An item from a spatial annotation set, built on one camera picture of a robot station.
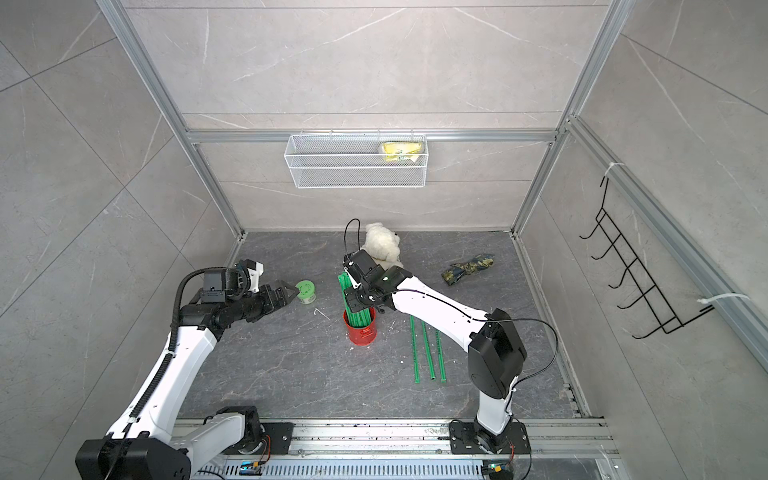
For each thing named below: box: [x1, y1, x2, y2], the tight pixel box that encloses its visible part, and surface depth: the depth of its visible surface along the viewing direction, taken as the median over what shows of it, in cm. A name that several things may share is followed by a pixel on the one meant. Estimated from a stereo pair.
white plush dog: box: [361, 222, 404, 271], surface depth 93 cm
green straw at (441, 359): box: [435, 330, 447, 383], surface depth 87 cm
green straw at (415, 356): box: [409, 315, 421, 384], surface depth 87 cm
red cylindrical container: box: [343, 307, 377, 346], surface depth 90 cm
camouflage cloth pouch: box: [441, 254, 495, 285], surface depth 106 cm
